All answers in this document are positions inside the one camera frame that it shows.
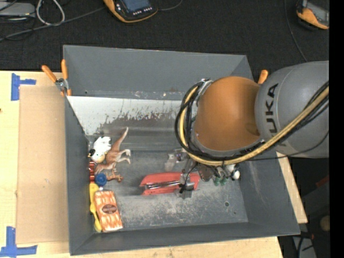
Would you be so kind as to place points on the yellow plastic toy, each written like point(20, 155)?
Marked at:
point(93, 195)

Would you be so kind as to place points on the orange and white packet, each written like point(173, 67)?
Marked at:
point(108, 210)

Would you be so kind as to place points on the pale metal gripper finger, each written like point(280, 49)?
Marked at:
point(188, 189)
point(185, 176)

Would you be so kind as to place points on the white toy dog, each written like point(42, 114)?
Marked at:
point(102, 145)

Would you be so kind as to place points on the blue round toy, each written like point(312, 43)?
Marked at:
point(100, 179)

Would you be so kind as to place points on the red stapler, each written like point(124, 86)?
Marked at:
point(158, 180)

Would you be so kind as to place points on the brown toy dinosaur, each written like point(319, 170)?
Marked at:
point(114, 153)

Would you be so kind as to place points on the brown cardboard board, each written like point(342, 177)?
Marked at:
point(40, 157)

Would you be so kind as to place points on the grey metal bin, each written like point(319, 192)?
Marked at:
point(161, 211)

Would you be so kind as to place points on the red ribbed toy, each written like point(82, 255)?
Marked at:
point(91, 171)

